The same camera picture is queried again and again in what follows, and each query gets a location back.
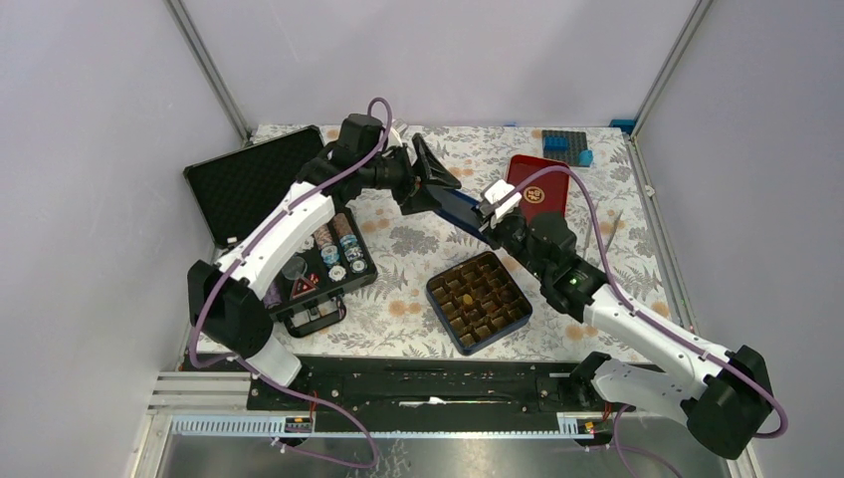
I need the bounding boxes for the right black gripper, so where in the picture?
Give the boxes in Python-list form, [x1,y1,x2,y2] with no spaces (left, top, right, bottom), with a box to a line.
[472,203,550,282]

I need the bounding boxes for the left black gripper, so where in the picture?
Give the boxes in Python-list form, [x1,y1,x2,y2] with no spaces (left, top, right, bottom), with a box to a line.
[359,134,460,214]

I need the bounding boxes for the blue tin lid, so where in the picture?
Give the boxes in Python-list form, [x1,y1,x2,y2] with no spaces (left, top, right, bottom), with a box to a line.
[423,186,491,245]

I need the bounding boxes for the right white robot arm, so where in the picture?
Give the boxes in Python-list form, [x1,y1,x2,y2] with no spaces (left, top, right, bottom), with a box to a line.
[472,203,774,460]

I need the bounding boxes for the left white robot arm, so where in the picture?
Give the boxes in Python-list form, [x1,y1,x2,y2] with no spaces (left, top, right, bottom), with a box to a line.
[187,114,462,409]

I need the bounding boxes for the blue chocolate tin box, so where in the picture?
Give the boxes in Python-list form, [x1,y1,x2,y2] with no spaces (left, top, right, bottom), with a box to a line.
[425,252,532,356]

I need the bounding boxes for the red square tray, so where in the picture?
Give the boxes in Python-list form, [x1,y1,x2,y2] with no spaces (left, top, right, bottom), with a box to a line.
[506,154,569,223]

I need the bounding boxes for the floral tablecloth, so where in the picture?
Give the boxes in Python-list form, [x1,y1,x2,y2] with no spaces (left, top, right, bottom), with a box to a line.
[197,123,674,362]

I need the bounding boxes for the grey lego baseplate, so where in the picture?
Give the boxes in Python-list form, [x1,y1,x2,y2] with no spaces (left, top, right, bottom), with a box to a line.
[540,129,590,167]

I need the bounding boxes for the blue lego brick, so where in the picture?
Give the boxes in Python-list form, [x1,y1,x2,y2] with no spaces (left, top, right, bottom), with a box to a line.
[577,149,594,167]

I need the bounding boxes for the red triangle card box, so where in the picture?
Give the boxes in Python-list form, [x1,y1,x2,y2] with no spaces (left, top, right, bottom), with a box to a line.
[290,273,320,300]

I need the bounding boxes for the black poker chip case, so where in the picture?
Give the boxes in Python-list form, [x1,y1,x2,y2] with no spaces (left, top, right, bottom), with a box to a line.
[183,125,377,339]

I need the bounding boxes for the blue corner bracket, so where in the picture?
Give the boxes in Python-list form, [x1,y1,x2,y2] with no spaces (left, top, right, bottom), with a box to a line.
[608,119,637,135]

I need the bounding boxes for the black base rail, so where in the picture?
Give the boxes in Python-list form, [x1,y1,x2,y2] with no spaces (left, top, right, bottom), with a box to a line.
[194,356,619,436]

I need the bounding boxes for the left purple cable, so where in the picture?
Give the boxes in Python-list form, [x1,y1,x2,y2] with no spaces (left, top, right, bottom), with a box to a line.
[187,97,395,471]

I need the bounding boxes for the purple cable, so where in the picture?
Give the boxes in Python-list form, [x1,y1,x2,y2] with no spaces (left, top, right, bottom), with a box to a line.
[187,97,395,471]
[508,164,790,478]

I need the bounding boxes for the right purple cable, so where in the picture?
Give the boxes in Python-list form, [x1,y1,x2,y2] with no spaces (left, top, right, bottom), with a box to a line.
[508,164,790,478]

